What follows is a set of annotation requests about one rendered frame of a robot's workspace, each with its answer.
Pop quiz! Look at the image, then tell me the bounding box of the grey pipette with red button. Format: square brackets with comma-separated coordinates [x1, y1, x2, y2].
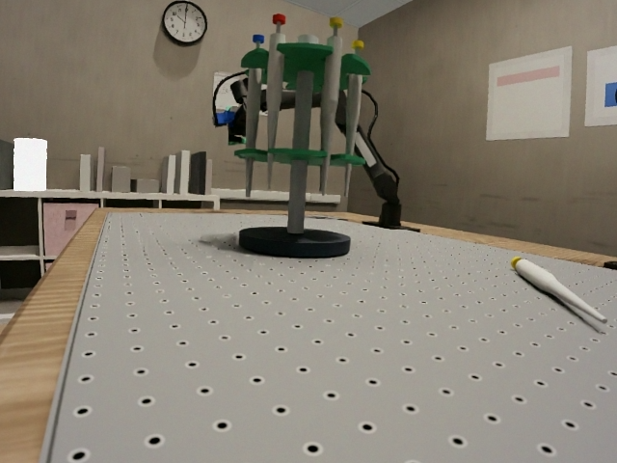
[266, 14, 285, 189]

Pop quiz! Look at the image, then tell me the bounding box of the grey pipette with blue button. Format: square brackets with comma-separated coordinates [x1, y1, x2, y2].
[246, 34, 264, 198]

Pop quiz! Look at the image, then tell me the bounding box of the grey pipette with yellow button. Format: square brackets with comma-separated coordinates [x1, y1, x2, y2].
[344, 41, 363, 197]
[322, 17, 343, 197]
[511, 257, 607, 324]

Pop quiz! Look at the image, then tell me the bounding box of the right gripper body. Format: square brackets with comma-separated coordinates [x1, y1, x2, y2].
[217, 106, 246, 143]

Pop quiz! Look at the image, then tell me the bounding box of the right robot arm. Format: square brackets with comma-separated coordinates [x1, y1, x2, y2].
[229, 78, 420, 232]

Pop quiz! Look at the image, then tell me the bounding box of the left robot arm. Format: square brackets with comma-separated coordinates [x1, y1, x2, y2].
[604, 90, 617, 270]

